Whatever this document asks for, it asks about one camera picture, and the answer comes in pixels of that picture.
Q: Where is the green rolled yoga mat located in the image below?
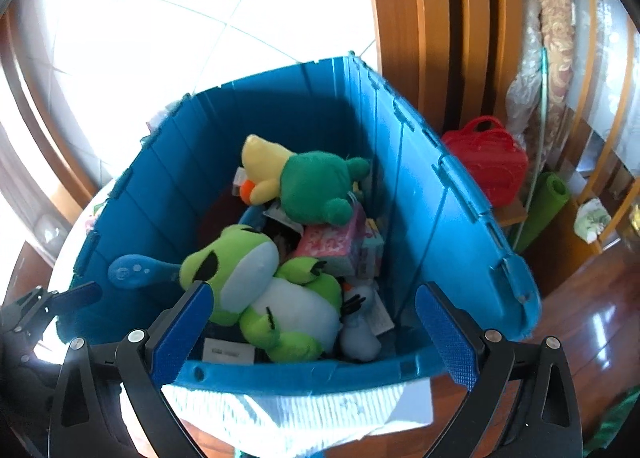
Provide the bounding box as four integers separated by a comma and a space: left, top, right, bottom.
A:
510, 172, 572, 254

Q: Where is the wooden frosted glass door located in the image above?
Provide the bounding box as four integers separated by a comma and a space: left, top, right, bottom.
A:
565, 0, 640, 254

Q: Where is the black white toy package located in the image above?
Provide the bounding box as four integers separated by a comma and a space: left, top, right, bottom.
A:
262, 198, 306, 259

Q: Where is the small pink white box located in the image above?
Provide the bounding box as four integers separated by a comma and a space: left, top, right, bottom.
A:
357, 218, 386, 281

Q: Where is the grey white snowman plush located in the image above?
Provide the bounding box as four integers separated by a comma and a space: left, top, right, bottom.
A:
339, 278, 383, 364

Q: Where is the rolled patterned carpet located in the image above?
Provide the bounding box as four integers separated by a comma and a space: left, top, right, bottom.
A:
505, 0, 576, 179

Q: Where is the translucent white ball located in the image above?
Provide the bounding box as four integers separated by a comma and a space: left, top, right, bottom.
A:
32, 213, 71, 249

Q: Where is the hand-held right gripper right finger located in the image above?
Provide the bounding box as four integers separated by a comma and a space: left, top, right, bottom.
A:
415, 281, 585, 458

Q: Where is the green cloth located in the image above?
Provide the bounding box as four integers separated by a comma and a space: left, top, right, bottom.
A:
585, 385, 640, 458

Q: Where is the red plastic case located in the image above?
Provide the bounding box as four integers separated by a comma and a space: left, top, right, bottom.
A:
441, 115, 530, 209

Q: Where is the white green printed bag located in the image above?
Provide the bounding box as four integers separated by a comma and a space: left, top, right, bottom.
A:
572, 198, 613, 243

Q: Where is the black box with white label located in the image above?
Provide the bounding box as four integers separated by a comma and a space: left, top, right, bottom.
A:
202, 337, 258, 364

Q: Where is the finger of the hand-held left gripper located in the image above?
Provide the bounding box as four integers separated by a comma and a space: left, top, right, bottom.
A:
0, 282, 103, 339

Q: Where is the light green frog plush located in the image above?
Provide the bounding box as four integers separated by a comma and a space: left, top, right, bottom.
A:
179, 224, 345, 364

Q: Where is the pink printed box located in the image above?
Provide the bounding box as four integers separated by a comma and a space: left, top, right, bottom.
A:
292, 200, 368, 275

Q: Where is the blue toy rattle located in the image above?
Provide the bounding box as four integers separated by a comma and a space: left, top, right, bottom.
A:
108, 254, 183, 295

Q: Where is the wooden frame pillar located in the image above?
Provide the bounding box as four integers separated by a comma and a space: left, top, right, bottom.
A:
362, 0, 526, 139
0, 13, 96, 264

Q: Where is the thin green pole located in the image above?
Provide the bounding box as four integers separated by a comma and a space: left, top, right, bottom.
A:
512, 45, 549, 244

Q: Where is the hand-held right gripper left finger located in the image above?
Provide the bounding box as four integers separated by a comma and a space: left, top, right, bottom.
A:
48, 281, 216, 458

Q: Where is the dark green frog plush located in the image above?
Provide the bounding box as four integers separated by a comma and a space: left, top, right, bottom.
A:
279, 151, 372, 226

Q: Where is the blue plastic storage container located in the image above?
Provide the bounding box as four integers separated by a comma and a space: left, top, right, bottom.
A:
55, 54, 542, 396

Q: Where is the yellow duck plush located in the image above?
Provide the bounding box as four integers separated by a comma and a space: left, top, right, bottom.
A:
239, 134, 293, 205

